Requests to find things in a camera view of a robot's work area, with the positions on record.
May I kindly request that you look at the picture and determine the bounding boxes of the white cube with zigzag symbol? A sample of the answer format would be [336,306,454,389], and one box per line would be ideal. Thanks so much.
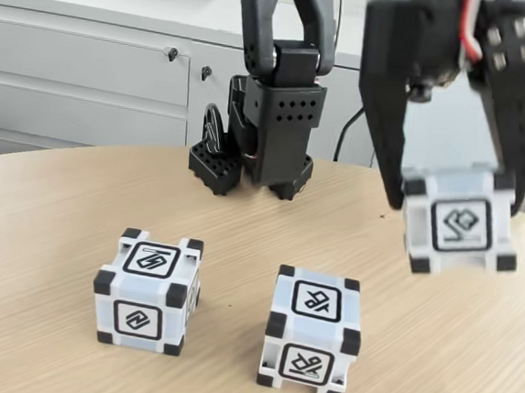
[88,224,206,356]

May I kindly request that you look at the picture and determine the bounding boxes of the camera board on black bracket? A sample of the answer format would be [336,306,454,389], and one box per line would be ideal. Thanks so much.
[406,57,468,107]

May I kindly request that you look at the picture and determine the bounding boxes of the white red gripper wire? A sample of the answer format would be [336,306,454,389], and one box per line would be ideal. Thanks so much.
[455,0,490,66]

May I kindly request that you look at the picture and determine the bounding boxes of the black camera cable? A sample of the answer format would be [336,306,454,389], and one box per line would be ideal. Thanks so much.
[333,104,366,165]

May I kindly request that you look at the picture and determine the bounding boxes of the white cube with layered symbol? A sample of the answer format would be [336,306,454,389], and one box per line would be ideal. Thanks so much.
[393,160,525,283]

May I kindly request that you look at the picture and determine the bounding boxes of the white cube with crossed symbol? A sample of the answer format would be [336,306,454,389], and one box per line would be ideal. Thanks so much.
[255,263,368,393]

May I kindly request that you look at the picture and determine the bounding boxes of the white drawer cabinet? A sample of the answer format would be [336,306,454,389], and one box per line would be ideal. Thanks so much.
[0,0,385,180]

